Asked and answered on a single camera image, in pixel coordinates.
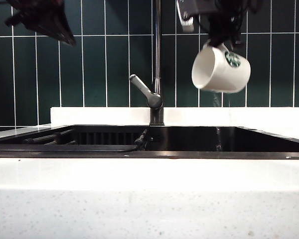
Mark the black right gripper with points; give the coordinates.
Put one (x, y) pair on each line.
(224, 15)

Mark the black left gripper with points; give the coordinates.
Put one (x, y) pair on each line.
(35, 12)

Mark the white Starbucks logo mug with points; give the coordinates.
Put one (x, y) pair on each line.
(221, 74)

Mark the dark metal tall faucet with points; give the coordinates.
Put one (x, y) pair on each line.
(157, 37)

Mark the clear water stream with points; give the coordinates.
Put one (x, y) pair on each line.
(218, 139)

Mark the black sink basin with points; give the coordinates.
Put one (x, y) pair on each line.
(189, 140)

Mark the black sink drain rack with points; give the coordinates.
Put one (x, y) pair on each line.
(72, 148)

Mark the black knurled sink fitting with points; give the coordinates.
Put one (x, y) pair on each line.
(140, 140)

